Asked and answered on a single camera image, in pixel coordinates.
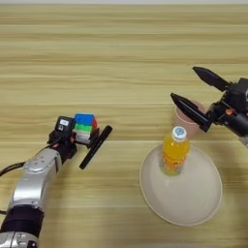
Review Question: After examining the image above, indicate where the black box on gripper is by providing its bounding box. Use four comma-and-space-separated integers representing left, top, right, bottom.
54, 115, 77, 137
237, 77, 248, 99

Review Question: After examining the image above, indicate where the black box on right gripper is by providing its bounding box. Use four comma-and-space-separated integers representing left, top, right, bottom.
237, 77, 248, 99

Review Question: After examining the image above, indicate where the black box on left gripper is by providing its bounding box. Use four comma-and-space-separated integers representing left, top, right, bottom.
54, 115, 77, 137

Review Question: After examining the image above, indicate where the black marker pen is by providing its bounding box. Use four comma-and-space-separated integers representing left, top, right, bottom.
78, 125, 113, 171

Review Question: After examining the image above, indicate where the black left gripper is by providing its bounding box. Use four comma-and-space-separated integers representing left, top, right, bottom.
46, 127, 102, 163

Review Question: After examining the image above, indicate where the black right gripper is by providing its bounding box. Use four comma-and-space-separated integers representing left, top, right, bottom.
170, 66, 248, 137

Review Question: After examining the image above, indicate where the white round plate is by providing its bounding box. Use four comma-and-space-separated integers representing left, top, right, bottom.
139, 141, 224, 228

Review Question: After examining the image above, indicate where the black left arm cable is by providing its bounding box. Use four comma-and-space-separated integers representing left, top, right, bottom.
0, 161, 27, 177

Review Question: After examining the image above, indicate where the pink plastic cup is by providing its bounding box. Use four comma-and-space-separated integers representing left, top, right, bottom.
172, 100, 208, 140

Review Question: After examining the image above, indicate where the orange juice bottle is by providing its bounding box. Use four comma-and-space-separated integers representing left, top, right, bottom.
158, 125, 191, 177

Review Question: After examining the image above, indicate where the colourful puzzle cube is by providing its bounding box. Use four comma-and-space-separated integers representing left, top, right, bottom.
72, 112, 99, 145

